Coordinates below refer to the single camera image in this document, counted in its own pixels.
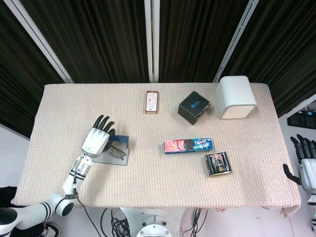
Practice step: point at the brown small packet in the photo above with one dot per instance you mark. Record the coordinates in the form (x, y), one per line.
(151, 102)

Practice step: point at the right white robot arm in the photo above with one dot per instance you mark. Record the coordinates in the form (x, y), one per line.
(312, 207)

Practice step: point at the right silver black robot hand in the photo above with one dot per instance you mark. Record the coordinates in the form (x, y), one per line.
(309, 172)

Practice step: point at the blue box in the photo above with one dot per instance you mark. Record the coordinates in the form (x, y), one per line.
(121, 139)

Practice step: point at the grey aluminium extrusion bar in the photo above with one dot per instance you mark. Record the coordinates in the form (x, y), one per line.
(234, 42)
(42, 42)

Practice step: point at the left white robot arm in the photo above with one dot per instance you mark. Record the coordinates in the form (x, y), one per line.
(71, 181)

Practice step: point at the white rounded appliance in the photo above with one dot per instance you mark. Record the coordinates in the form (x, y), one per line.
(234, 96)

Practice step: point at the black pleated curtain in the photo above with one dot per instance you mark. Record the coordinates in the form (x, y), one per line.
(98, 37)

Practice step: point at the thin-framed eyeglasses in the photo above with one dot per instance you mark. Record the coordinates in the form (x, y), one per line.
(118, 153)

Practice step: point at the black gold luncheon meat can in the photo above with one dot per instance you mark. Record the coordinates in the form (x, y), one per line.
(218, 164)

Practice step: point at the blue cookie pack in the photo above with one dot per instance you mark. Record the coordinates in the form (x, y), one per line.
(187, 145)

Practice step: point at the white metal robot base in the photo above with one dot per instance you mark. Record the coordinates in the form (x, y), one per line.
(153, 224)

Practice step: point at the grey aluminium extrusion post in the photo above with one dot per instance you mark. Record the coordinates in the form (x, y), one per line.
(152, 39)

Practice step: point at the beige woven tablecloth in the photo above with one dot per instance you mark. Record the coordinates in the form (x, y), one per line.
(160, 187)

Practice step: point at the black cube cardboard box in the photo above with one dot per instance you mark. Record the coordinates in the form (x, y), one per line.
(192, 108)

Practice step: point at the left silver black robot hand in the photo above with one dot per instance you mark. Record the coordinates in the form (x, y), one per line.
(95, 142)

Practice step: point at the black background equipment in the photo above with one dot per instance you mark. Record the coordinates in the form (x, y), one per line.
(301, 121)

